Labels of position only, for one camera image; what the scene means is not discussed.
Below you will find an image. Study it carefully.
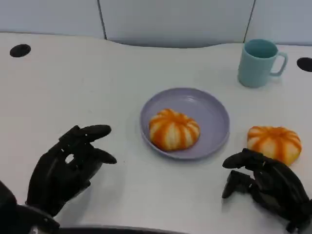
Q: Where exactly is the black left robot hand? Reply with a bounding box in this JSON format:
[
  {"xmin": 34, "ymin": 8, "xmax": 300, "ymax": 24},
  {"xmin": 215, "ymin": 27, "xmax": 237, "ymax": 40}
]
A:
[{"xmin": 25, "ymin": 124, "xmax": 117, "ymax": 216}]

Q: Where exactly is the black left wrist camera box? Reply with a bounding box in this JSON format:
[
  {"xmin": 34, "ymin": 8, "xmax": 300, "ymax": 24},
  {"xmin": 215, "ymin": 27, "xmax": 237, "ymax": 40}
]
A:
[{"xmin": 0, "ymin": 180, "xmax": 19, "ymax": 234}]

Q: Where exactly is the grey partition panel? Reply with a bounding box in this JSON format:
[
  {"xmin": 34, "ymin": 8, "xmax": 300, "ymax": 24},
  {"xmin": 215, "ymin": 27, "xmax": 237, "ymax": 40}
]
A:
[
  {"xmin": 97, "ymin": 0, "xmax": 255, "ymax": 48},
  {"xmin": 243, "ymin": 0, "xmax": 312, "ymax": 46},
  {"xmin": 0, "ymin": 0, "xmax": 106, "ymax": 40}
]

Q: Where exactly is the lilac plate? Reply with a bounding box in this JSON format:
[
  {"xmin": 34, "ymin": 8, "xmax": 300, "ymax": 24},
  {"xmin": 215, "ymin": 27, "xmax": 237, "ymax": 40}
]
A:
[{"xmin": 139, "ymin": 87, "xmax": 231, "ymax": 160}]

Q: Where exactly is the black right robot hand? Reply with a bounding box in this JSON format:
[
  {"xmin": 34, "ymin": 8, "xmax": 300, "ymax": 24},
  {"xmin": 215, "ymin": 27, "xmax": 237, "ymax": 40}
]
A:
[{"xmin": 221, "ymin": 148, "xmax": 312, "ymax": 233}]

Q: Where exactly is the pale green mug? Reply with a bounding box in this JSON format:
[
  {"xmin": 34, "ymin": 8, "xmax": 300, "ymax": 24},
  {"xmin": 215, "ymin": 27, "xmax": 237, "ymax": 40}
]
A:
[{"xmin": 237, "ymin": 39, "xmax": 289, "ymax": 88}]

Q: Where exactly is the orange white toy bread roll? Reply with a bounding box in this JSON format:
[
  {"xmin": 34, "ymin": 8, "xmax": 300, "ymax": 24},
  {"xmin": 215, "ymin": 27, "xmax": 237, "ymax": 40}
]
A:
[
  {"xmin": 247, "ymin": 125, "xmax": 302, "ymax": 166},
  {"xmin": 149, "ymin": 108, "xmax": 201, "ymax": 152}
]

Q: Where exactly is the black round table grommet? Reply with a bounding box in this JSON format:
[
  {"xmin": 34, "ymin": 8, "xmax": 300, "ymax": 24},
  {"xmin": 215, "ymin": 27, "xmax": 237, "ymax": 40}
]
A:
[
  {"xmin": 296, "ymin": 57, "xmax": 312, "ymax": 72},
  {"xmin": 9, "ymin": 44, "xmax": 32, "ymax": 58}
]

